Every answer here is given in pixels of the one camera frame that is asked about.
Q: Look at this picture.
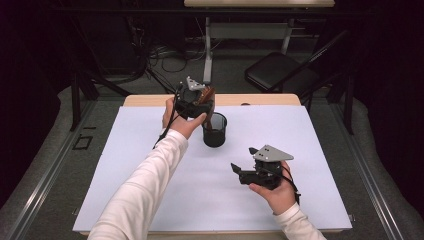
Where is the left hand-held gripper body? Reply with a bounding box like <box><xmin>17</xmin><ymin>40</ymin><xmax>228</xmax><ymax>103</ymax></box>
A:
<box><xmin>174</xmin><ymin>75</ymin><xmax>203</xmax><ymax>120</ymax></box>

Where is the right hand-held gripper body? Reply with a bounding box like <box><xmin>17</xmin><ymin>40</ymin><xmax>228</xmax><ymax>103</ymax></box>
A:
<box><xmin>238</xmin><ymin>144</ymin><xmax>295</xmax><ymax>191</ymax></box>

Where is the wooden hairbrush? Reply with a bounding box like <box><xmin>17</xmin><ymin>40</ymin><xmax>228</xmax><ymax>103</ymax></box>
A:
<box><xmin>198</xmin><ymin>85</ymin><xmax>217</xmax><ymax>131</ymax></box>

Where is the black mesh cup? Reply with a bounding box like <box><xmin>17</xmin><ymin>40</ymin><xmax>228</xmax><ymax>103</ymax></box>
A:
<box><xmin>202</xmin><ymin>111</ymin><xmax>229</xmax><ymax>149</ymax></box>

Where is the person's left hand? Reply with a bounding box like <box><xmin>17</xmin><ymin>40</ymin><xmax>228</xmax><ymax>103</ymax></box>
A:
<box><xmin>162</xmin><ymin>97</ymin><xmax>208</xmax><ymax>141</ymax></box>

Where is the person's right hand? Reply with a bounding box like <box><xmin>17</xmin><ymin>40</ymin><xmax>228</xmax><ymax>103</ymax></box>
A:
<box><xmin>248</xmin><ymin>161</ymin><xmax>298</xmax><ymax>216</ymax></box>

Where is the wooden table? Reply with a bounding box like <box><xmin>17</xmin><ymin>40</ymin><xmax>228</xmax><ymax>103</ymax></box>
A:
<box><xmin>78</xmin><ymin>93</ymin><xmax>346</xmax><ymax>238</ymax></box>

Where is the white table sheet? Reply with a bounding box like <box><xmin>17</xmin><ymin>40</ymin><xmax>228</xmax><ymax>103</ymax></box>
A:
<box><xmin>72</xmin><ymin>105</ymin><xmax>353</xmax><ymax>233</ymax></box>

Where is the black folding chair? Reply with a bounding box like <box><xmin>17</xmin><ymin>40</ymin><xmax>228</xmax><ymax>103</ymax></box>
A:
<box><xmin>244</xmin><ymin>29</ymin><xmax>351</xmax><ymax>101</ymax></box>

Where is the black metal stand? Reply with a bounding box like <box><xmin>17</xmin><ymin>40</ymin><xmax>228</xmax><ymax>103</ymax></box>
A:
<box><xmin>68</xmin><ymin>66</ymin><xmax>133</xmax><ymax>133</ymax></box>
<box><xmin>326</xmin><ymin>73</ymin><xmax>355</xmax><ymax>136</ymax></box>

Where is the white desk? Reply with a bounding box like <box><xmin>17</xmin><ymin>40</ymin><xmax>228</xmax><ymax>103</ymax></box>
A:
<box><xmin>183</xmin><ymin>0</ymin><xmax>336</xmax><ymax>85</ymax></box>

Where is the left hand-held gripper cable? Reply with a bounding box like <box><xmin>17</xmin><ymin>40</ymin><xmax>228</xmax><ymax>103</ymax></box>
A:
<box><xmin>152</xmin><ymin>83</ymin><xmax>184</xmax><ymax>150</ymax></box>

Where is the hand-held gripper cable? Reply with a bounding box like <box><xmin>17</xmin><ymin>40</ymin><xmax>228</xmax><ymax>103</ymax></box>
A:
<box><xmin>152</xmin><ymin>83</ymin><xmax>184</xmax><ymax>150</ymax></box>
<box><xmin>281</xmin><ymin>164</ymin><xmax>302</xmax><ymax>206</ymax></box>

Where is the right hand-held gripper cable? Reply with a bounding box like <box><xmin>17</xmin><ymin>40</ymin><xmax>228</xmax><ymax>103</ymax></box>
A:
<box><xmin>281</xmin><ymin>164</ymin><xmax>302</xmax><ymax>206</ymax></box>

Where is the bundle of floor cables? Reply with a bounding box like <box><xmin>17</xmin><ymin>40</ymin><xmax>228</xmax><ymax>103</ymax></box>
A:
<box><xmin>126</xmin><ymin>16</ymin><xmax>208</xmax><ymax>95</ymax></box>

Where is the metal floor rail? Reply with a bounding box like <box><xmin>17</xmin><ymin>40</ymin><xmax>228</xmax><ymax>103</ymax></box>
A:
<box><xmin>328</xmin><ymin>99</ymin><xmax>406</xmax><ymax>240</ymax></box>
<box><xmin>6</xmin><ymin>99</ymin><xmax>98</xmax><ymax>240</ymax></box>

